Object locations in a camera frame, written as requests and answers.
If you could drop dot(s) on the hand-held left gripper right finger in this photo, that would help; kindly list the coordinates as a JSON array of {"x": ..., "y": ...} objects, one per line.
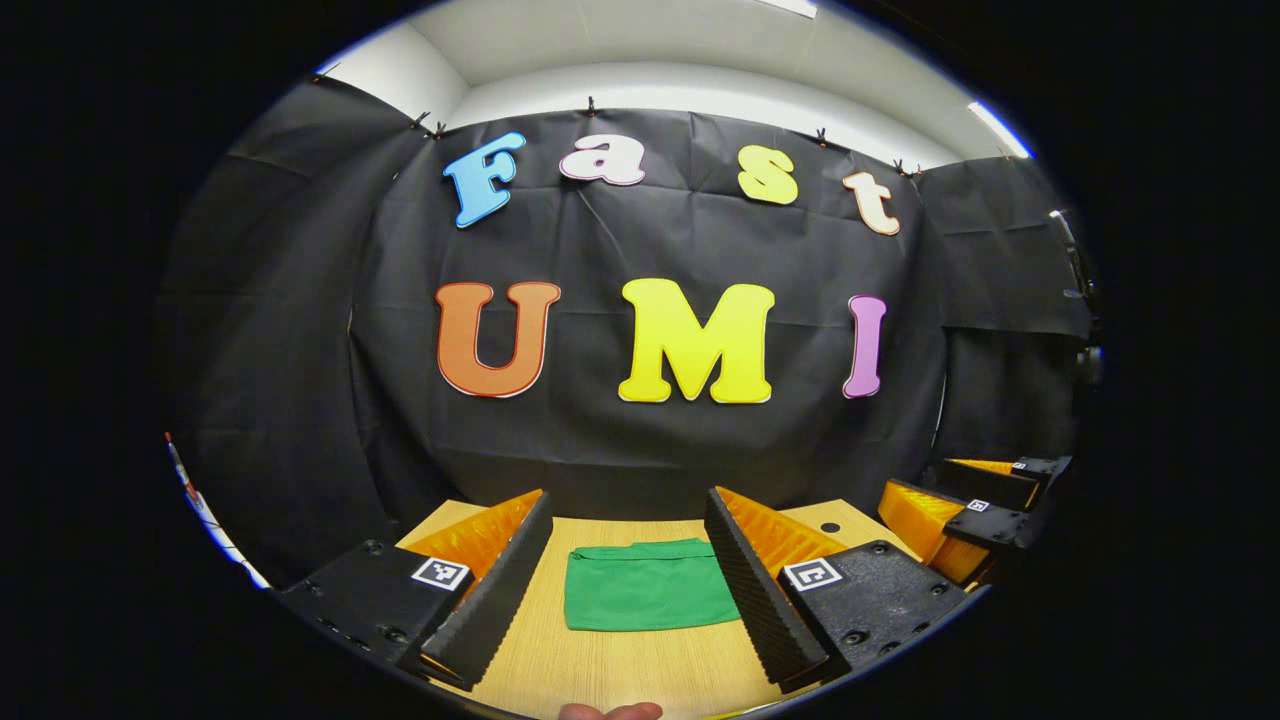
[{"x": 760, "y": 600}]

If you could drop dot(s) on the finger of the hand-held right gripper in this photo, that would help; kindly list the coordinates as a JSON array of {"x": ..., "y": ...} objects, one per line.
[
  {"x": 1040, "y": 467},
  {"x": 1000, "y": 527}
]

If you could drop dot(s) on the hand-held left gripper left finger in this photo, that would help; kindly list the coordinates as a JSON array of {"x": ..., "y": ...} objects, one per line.
[{"x": 500, "y": 600}]

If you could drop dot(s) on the green T-shirt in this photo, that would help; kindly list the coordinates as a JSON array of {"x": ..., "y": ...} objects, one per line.
[{"x": 650, "y": 590}]

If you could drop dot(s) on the dark metal stand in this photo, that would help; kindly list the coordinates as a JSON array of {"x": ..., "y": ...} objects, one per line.
[{"x": 1075, "y": 260}]

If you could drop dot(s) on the white printed panel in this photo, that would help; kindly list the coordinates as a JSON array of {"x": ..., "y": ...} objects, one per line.
[{"x": 205, "y": 505}]

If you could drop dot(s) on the black backdrop cloth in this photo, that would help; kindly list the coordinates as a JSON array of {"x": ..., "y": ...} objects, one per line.
[{"x": 600, "y": 240}]

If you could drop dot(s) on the row of black cloth clips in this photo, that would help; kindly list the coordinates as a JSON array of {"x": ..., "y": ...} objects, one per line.
[{"x": 591, "y": 105}]

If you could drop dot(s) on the ceiling light panel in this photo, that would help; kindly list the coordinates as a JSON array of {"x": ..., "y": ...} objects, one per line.
[{"x": 795, "y": 6}]

